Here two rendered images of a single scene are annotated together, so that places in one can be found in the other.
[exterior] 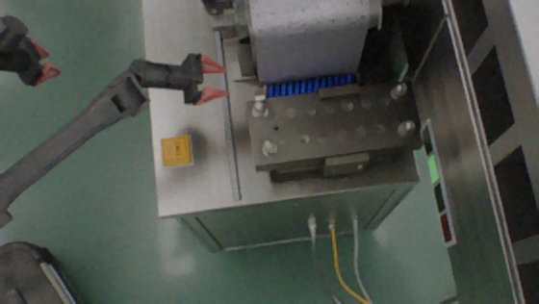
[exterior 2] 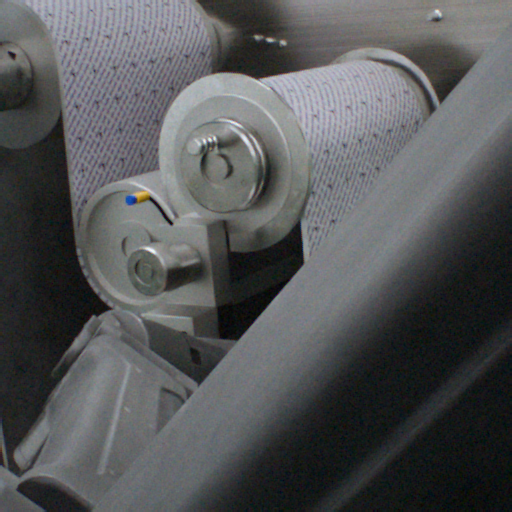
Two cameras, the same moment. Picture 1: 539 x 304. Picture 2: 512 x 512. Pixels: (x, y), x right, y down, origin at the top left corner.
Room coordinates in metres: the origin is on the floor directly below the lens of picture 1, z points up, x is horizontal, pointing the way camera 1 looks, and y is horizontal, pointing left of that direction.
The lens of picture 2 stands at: (0.03, 0.78, 1.38)
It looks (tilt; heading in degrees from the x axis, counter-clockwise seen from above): 12 degrees down; 308
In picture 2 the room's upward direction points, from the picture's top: 6 degrees counter-clockwise
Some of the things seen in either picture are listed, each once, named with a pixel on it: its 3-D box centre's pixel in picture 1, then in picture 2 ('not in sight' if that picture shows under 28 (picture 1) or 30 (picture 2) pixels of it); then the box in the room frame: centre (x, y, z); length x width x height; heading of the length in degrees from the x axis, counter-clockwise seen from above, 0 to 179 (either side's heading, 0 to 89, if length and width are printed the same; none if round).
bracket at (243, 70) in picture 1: (237, 45); (197, 403); (0.65, 0.08, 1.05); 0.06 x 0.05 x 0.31; 94
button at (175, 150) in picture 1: (175, 150); not in sight; (0.44, 0.26, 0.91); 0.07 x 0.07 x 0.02; 4
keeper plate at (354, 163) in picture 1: (346, 165); not in sight; (0.36, -0.16, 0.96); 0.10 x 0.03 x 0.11; 94
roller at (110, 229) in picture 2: not in sight; (210, 218); (0.74, -0.08, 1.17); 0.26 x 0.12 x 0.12; 94
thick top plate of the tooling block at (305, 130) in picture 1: (334, 125); not in sight; (0.45, -0.14, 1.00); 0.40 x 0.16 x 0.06; 94
